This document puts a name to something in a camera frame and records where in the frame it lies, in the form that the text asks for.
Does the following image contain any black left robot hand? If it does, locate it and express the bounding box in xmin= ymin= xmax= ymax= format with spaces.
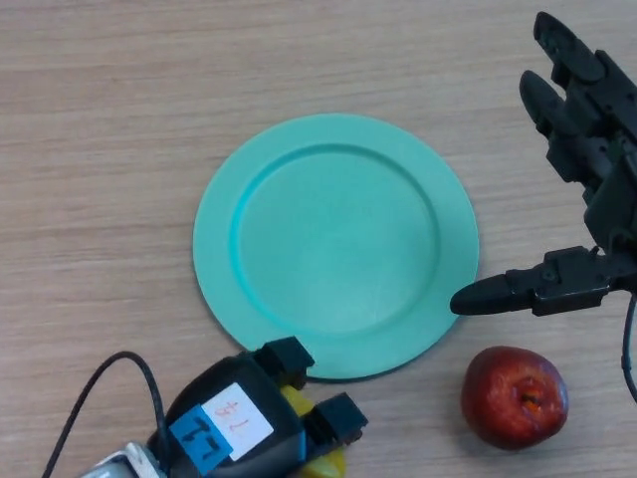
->
xmin=147 ymin=336 xmax=370 ymax=478

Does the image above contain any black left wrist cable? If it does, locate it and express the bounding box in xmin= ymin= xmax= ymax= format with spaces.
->
xmin=40 ymin=351 xmax=168 ymax=478

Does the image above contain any green round plate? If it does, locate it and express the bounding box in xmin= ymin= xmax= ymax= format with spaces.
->
xmin=192 ymin=113 xmax=480 ymax=383

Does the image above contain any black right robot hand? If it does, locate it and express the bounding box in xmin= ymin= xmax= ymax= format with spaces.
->
xmin=449 ymin=11 xmax=637 ymax=319

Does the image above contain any red apple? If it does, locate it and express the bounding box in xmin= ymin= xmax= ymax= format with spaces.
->
xmin=460 ymin=346 xmax=569 ymax=451

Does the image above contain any yellow starfruit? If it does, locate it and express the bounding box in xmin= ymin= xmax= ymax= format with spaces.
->
xmin=280 ymin=382 xmax=347 ymax=478

